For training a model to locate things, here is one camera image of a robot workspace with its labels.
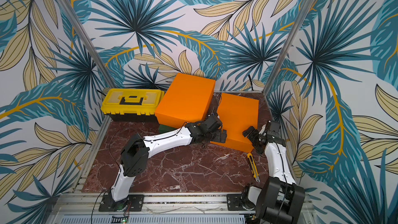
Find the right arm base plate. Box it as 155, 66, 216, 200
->
227, 194, 256, 211

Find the large orange shoebox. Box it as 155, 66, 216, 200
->
155, 73, 216, 128

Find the left aluminium corner post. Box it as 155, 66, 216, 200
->
56, 0, 117, 88

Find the yellow black toolbox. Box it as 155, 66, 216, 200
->
101, 88, 165, 123

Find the yellow utility knife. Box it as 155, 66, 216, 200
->
247, 153, 260, 183

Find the front aluminium rail frame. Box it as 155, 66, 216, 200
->
46, 192, 318, 224

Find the white slotted cable duct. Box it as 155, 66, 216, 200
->
57, 214, 246, 224

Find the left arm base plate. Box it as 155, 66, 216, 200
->
98, 194, 144, 212

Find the right aluminium corner post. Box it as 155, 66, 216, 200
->
262, 0, 314, 96

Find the green shoebox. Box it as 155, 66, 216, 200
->
158, 124, 175, 134

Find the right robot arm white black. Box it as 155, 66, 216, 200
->
241, 120, 305, 224

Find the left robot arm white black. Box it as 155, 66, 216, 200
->
109, 113, 227, 203

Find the aluminium corner post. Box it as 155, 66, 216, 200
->
56, 0, 117, 88
262, 0, 314, 96

